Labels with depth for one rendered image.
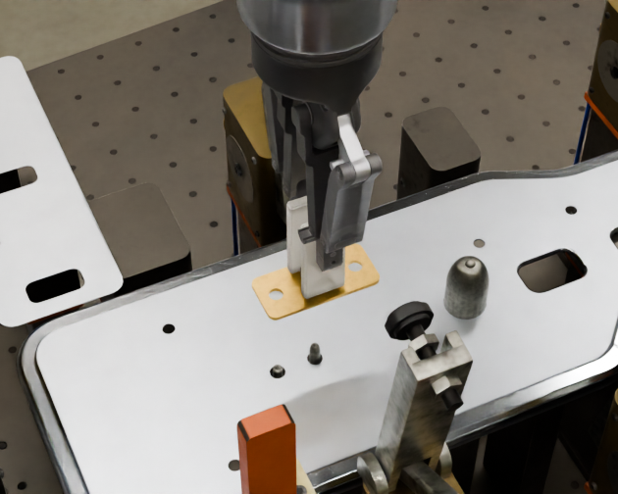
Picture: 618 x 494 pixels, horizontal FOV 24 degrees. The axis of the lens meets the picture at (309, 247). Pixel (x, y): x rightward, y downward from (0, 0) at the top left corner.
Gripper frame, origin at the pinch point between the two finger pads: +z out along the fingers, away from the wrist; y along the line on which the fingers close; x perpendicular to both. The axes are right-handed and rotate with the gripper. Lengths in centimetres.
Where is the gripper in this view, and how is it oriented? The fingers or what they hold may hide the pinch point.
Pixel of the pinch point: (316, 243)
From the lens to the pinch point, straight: 95.4
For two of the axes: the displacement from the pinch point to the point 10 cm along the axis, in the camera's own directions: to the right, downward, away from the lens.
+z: 0.0, 6.4, 7.7
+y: -4.1, -7.0, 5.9
